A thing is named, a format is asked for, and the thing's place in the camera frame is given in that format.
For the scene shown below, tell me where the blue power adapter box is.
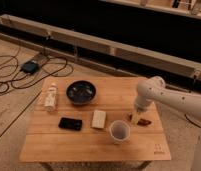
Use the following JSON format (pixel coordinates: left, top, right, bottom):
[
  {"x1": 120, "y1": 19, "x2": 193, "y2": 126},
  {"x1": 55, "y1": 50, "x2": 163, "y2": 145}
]
[{"x1": 21, "y1": 61, "x2": 39, "y2": 74}]

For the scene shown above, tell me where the black smartphone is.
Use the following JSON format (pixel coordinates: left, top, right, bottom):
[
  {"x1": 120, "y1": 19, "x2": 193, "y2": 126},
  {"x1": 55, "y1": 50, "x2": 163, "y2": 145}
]
[{"x1": 58, "y1": 117, "x2": 83, "y2": 131}]

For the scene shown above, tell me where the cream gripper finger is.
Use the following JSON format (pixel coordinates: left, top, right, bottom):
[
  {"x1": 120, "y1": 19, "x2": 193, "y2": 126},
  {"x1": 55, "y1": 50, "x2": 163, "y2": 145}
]
[{"x1": 131, "y1": 111, "x2": 141, "y2": 125}]

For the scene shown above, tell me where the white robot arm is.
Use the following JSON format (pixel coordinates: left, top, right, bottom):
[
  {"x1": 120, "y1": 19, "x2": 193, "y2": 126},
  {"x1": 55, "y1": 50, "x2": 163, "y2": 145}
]
[{"x1": 134, "y1": 76, "x2": 201, "y2": 171}]

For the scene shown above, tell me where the red pepper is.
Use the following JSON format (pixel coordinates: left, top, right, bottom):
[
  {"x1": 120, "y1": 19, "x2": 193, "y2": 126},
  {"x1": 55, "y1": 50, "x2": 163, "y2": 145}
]
[{"x1": 129, "y1": 114, "x2": 152, "y2": 126}]

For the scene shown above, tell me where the wooden table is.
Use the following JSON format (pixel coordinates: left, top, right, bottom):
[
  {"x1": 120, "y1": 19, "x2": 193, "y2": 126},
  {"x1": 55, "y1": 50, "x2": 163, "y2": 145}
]
[{"x1": 20, "y1": 77, "x2": 171, "y2": 162}]

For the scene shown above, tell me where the white plastic bottle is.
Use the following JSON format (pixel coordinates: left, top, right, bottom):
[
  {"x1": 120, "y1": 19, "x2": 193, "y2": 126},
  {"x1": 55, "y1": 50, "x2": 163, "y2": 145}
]
[{"x1": 44, "y1": 83, "x2": 57, "y2": 111}]

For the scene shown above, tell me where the white rectangular block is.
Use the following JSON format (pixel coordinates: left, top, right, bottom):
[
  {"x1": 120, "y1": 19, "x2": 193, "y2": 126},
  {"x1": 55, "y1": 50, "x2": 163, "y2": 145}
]
[{"x1": 92, "y1": 110, "x2": 106, "y2": 129}]

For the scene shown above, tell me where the dark blue bowl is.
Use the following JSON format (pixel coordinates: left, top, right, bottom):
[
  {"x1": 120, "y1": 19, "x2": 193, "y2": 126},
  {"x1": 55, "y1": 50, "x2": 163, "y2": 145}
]
[{"x1": 66, "y1": 80, "x2": 96, "y2": 105}]

